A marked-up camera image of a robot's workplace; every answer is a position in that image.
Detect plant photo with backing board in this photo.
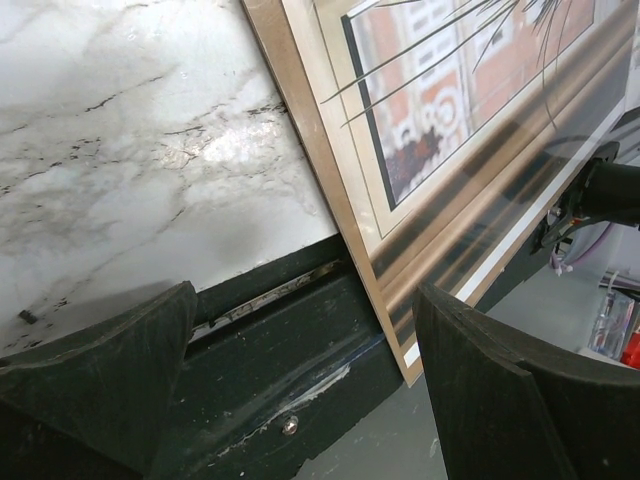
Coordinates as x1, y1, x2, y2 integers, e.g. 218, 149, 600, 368
243, 1, 639, 383

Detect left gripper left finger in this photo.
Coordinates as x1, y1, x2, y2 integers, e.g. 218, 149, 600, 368
1, 281, 198, 479

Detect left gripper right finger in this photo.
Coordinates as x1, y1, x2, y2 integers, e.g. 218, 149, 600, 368
413, 284, 639, 479

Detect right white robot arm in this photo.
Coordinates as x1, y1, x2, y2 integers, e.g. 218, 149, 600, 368
537, 141, 639, 249

